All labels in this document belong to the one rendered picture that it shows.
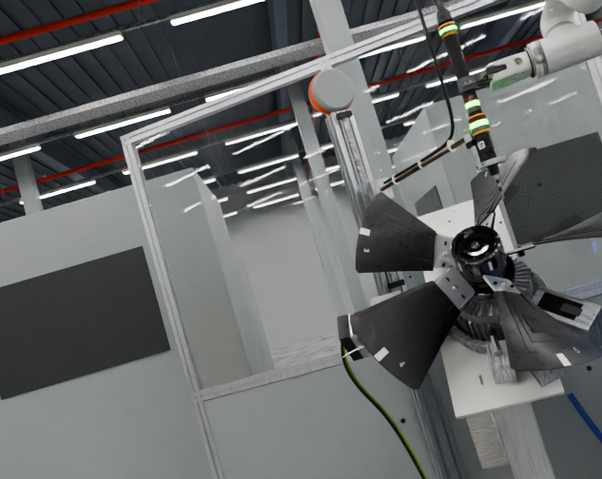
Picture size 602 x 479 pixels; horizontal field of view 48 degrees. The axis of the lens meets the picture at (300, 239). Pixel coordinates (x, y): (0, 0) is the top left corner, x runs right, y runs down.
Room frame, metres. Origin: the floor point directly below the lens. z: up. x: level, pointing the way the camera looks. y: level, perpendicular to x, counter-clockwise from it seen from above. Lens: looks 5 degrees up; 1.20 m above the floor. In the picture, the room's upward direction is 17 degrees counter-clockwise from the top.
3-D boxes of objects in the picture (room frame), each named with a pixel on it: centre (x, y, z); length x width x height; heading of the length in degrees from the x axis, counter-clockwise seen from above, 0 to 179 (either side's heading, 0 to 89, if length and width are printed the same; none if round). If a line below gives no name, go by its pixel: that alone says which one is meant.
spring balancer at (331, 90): (2.31, -0.25, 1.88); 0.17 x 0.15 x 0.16; 75
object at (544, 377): (1.64, -0.47, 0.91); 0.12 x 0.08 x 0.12; 165
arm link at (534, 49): (1.59, -0.66, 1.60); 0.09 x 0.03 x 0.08; 165
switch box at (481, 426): (2.01, -0.36, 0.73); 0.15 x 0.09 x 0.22; 165
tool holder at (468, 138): (1.64, -0.49, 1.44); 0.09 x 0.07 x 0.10; 20
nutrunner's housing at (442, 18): (1.63, -0.50, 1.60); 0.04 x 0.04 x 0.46
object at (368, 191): (2.22, -0.28, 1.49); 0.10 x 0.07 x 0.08; 20
